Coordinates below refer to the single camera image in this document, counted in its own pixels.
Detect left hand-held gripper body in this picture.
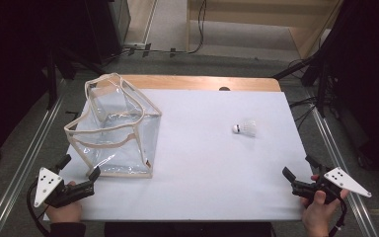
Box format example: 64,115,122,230
34,167,96,209

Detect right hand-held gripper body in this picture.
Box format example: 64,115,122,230
290,166,373,205

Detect clear bag with beige trim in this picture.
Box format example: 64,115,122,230
63,72,163,180

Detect white shuttlecock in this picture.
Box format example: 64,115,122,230
232,118,258,138

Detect person's left hand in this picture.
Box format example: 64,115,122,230
44,198,84,225

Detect person's right hand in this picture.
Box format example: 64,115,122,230
300,188,350,237

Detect black tripod stand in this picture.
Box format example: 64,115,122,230
271,53,331,118

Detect black metal stand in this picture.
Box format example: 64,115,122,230
43,43,108,112

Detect dark curtain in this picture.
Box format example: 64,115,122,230
0,0,92,164
319,0,379,181

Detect light wooden furniture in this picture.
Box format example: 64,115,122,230
187,0,344,60

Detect black cabinet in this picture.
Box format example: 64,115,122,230
85,0,132,64

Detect metal floor rail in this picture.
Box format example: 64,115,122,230
309,105,379,237
0,95,65,237

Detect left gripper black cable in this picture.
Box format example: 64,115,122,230
26,180,52,237

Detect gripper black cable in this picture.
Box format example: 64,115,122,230
26,180,52,237
328,197,348,237

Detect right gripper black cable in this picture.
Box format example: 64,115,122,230
328,197,348,237

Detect black floor cables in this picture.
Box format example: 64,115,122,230
288,96,319,131

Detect black hanging cable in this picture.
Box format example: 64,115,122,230
169,0,208,56

